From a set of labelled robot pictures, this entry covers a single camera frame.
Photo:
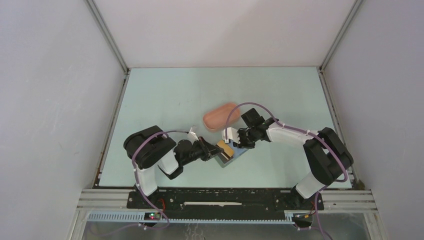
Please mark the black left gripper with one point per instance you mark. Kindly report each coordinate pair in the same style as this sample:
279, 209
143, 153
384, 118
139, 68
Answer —
206, 155

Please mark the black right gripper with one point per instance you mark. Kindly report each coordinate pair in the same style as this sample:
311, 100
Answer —
242, 144

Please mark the gold striped credit card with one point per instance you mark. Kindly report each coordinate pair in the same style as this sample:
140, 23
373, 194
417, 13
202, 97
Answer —
227, 151

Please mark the pink oval tray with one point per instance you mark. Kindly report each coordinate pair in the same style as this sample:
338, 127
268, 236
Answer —
216, 119

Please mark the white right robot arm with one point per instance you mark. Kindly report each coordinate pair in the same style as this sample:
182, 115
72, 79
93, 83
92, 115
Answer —
327, 156

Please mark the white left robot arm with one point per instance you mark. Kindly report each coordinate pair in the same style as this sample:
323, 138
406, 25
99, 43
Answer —
169, 151

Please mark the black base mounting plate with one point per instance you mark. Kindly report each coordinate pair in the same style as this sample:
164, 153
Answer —
224, 204

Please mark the left controller board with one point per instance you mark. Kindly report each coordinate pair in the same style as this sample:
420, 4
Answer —
152, 216

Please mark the controller board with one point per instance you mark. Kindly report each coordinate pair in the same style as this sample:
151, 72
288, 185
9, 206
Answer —
301, 217
152, 216

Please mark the right controller board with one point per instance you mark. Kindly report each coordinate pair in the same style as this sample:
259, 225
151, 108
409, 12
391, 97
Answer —
301, 217

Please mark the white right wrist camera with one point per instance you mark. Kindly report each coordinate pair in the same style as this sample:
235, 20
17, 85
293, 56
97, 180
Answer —
230, 134

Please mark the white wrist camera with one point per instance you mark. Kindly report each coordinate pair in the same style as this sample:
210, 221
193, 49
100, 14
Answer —
191, 135
230, 134

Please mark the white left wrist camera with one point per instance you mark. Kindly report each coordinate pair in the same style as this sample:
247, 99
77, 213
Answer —
191, 135

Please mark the aluminium frame rail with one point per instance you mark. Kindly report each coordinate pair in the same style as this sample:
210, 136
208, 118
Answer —
109, 205

